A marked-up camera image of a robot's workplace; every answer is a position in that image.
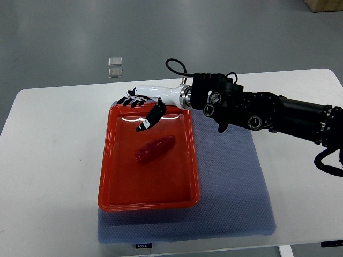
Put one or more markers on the metal floor plate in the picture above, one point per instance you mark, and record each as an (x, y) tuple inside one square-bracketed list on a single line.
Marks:
[(115, 61), (115, 72)]

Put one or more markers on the red pepper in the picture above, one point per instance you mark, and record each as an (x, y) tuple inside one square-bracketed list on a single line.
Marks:
[(155, 149)]

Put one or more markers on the upper metal floor plate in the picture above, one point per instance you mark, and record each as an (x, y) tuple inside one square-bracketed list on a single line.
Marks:
[(115, 61)]

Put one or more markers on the red plastic tray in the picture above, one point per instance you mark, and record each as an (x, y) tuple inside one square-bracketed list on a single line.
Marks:
[(168, 181)]

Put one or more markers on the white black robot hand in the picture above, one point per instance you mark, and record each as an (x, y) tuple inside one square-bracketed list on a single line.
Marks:
[(178, 97)]

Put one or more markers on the lower metal floor plate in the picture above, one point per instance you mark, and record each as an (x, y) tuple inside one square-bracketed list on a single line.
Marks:
[(115, 72)]

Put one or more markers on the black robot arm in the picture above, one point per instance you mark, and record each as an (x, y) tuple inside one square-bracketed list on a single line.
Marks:
[(221, 98)]

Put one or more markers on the white table leg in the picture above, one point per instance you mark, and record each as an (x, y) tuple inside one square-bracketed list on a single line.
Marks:
[(285, 251)]

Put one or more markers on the wooden box corner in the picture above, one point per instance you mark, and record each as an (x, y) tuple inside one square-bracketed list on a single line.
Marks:
[(324, 5)]

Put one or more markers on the blue-grey mesh mat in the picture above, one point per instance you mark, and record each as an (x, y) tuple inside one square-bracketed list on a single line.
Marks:
[(234, 199)]

